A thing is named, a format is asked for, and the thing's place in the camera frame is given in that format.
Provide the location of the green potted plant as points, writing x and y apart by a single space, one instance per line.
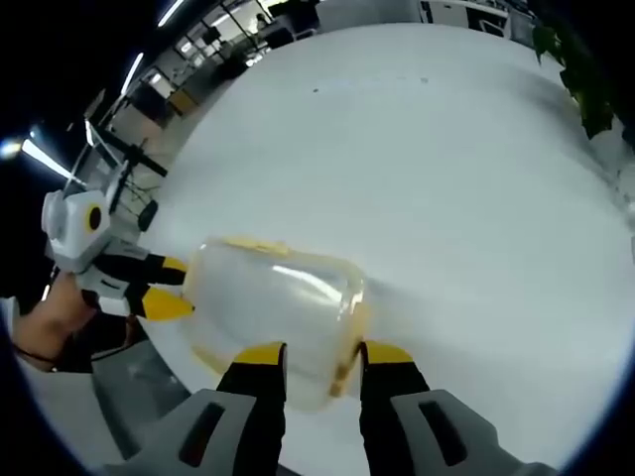
580 64

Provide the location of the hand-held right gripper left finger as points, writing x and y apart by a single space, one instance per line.
253 411

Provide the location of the person's left hand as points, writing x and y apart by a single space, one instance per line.
74 302

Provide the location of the white cabinet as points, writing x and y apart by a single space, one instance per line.
471 15

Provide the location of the ceiling light strip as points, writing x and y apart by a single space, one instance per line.
169 12
133 72

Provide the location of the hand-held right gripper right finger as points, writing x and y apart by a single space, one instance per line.
392 411

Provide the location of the small black oval object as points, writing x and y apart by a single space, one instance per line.
148 215

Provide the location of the yellow cabinet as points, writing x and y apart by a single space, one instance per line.
181 99

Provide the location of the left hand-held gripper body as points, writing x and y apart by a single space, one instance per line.
72 233

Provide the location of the clear box with yellow buckle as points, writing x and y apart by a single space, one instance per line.
268 317

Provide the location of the grey mesh chair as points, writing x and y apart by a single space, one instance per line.
134 382

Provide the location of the desk with black frame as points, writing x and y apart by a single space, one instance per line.
124 149

